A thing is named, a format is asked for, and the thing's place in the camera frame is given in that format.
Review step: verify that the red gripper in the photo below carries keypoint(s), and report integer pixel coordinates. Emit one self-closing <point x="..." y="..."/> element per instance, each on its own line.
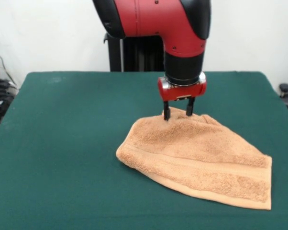
<point x="182" y="92"/>

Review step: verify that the orange terry towel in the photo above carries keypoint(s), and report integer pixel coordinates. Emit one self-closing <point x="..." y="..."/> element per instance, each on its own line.
<point x="194" y="158"/>

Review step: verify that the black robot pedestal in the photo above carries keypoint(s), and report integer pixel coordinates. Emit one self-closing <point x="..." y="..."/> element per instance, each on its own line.
<point x="139" y="55"/>

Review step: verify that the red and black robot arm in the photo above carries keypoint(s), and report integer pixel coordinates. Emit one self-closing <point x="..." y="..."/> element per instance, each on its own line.
<point x="172" y="28"/>

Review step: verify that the dark green table cloth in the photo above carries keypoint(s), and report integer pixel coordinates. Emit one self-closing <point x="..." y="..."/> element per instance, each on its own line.
<point x="38" y="172"/>

